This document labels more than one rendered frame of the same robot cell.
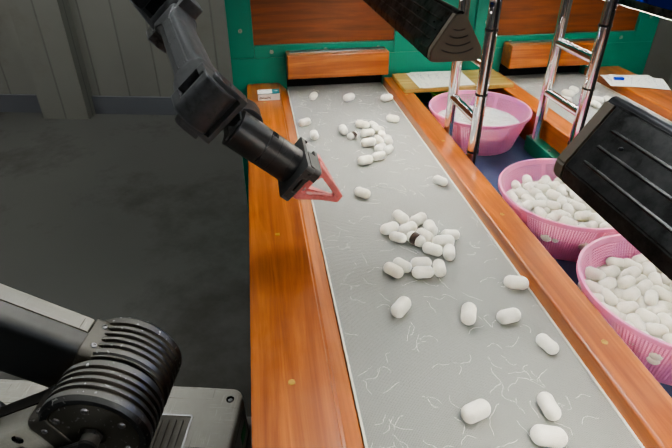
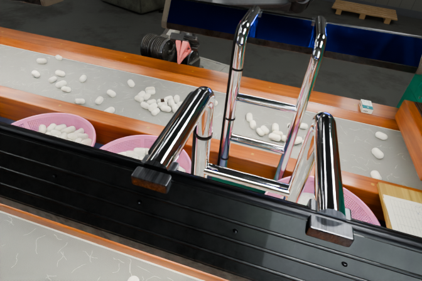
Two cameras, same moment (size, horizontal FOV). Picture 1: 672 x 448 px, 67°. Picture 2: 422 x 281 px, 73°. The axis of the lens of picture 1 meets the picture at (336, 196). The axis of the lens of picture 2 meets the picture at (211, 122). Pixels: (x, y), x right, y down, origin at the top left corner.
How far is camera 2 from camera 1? 1.44 m
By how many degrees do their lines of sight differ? 87
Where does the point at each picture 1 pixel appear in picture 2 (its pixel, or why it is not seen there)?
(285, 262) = (174, 68)
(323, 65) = (407, 125)
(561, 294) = (86, 110)
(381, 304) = (139, 84)
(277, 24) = not seen: outside the picture
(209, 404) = not seen: hidden behind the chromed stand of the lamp
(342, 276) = (161, 82)
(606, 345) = (58, 105)
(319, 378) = (121, 60)
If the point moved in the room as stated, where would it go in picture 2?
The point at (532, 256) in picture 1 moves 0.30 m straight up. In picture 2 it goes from (112, 117) to (96, 17)
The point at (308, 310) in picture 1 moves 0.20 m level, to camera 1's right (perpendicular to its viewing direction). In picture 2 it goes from (146, 65) to (113, 86)
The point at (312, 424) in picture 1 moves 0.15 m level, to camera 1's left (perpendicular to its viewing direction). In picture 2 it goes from (110, 56) to (132, 45)
